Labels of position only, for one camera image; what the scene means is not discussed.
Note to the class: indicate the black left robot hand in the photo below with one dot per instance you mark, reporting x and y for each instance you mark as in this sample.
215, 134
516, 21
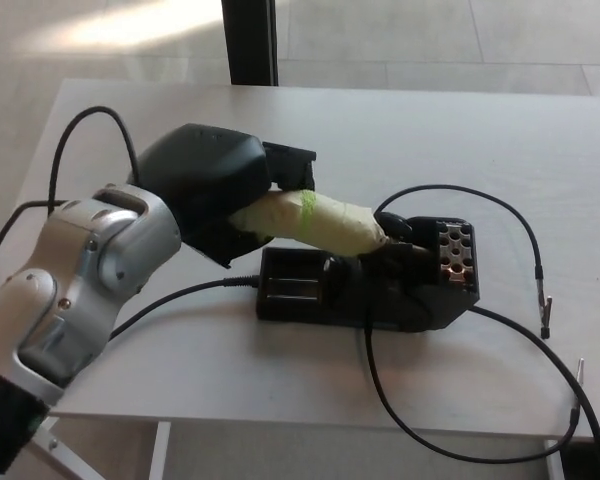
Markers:
210, 175

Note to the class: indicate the tape-wrapped soldering iron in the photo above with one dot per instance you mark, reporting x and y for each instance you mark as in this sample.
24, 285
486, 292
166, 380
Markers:
340, 225

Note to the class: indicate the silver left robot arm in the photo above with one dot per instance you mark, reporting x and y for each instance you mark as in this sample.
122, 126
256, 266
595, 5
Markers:
80, 280

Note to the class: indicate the black soldering station base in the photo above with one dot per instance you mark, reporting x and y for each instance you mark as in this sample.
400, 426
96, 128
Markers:
420, 310

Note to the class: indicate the black vertical pillar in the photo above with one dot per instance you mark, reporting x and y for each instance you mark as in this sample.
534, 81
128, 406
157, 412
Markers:
250, 45

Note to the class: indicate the white straight table leg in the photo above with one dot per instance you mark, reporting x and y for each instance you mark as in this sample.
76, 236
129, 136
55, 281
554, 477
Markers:
159, 450
555, 465

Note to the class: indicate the white diagonal table leg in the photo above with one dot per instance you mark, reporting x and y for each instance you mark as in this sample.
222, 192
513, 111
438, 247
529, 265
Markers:
50, 445

